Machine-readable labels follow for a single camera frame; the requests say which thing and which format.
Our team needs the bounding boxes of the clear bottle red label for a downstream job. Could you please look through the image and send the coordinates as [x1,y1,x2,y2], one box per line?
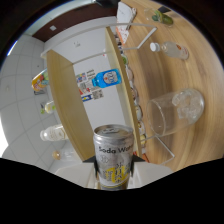
[149,41,190,61]

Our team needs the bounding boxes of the soda water can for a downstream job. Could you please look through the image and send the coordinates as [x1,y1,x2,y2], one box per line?
[92,124,135,191]

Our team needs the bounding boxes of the white-framed wooden shelf rack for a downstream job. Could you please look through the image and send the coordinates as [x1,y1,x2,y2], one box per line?
[40,22,176,164]

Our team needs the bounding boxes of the glass jar cork lid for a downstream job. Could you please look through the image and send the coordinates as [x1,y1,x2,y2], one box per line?
[52,148,83,162]

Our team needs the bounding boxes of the large white bottle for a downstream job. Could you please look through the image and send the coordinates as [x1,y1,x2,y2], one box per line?
[39,123,69,142]

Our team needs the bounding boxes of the yellow cartoon print can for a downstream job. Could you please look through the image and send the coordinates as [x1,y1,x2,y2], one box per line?
[31,68,50,95]

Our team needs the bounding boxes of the orange printed menu sheet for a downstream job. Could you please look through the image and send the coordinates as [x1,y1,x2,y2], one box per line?
[114,26,130,45]

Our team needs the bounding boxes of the dark brown door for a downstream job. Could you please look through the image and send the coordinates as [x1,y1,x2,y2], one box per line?
[32,4,118,43]

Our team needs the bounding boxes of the clear glass with ice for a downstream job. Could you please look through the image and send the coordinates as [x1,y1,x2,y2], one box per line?
[145,88,205,137]

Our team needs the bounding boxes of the clear bottle green cap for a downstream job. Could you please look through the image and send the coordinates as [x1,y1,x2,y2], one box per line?
[40,100,57,115]

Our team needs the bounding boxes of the colourful wall poster strip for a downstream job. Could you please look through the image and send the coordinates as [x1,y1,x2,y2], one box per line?
[75,72,88,84]

